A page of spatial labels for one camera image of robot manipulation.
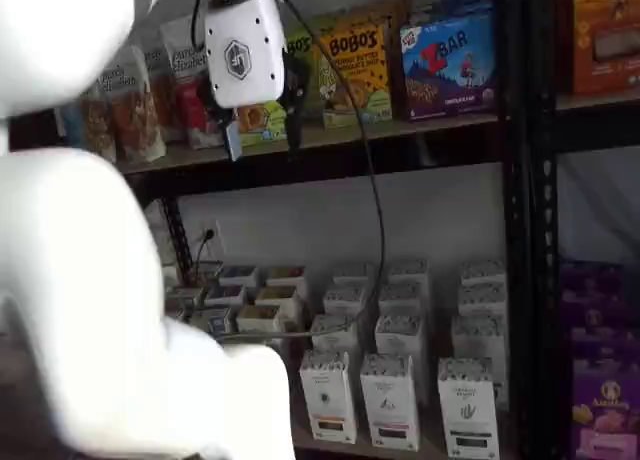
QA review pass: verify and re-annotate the white box pink strip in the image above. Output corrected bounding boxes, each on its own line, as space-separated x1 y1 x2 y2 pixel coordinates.
359 353 419 452

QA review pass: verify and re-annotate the Purely Elizabeth granola bag blue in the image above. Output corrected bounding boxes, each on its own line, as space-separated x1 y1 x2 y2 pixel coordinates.
79 74 120 165

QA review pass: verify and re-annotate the black plug cable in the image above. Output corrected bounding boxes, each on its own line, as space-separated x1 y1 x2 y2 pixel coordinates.
191 237 214 284

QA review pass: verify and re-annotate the yellow Bobo's snack box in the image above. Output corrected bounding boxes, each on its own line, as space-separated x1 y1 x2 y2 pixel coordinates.
316 15 395 130

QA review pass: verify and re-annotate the purple snack box stack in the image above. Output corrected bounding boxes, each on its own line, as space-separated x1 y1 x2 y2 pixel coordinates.
559 261 640 361

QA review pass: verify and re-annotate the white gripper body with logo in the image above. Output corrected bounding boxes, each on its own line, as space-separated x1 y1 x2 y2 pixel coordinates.
203 0 287 109

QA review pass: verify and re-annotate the white box orange strip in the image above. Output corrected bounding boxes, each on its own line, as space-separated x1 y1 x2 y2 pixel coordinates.
298 351 359 445

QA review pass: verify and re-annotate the blue Z Bar box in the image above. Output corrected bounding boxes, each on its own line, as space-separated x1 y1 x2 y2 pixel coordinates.
398 14 500 122

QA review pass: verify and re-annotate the black metal shelf rack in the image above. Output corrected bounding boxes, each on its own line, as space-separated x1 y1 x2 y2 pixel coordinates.
114 0 532 460
529 0 640 460

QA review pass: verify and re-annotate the green Bobo's snack box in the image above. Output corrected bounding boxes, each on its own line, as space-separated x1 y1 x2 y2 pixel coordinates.
234 25 327 147

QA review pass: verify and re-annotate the Purely Elizabeth granola bag orange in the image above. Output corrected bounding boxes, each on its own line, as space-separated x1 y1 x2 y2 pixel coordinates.
103 46 167 164

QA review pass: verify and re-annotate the white box green strip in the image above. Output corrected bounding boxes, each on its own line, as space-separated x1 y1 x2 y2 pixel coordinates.
437 357 500 455

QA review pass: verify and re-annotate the wooden shelf board with snacks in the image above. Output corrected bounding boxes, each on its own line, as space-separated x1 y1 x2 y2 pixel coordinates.
117 112 501 174

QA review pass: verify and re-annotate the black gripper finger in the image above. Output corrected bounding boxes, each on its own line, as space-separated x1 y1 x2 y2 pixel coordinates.
282 54 312 151
214 106 245 163

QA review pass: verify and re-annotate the orange snack box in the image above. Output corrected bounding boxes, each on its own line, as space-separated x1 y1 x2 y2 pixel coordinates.
569 0 640 97

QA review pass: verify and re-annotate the white wall outlet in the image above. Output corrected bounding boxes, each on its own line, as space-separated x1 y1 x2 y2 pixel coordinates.
197 218 222 247

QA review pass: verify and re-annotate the blue snack box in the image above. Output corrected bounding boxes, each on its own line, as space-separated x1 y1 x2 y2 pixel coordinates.
409 0 497 29

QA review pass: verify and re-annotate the small white window box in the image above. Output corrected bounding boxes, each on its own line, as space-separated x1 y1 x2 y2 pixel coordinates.
218 264 261 288
205 284 248 309
253 285 301 317
235 304 283 334
191 306 233 334
166 286 204 314
264 265 308 301

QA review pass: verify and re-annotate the purple Annie's box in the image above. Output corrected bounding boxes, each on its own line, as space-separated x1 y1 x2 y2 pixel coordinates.
571 342 640 460

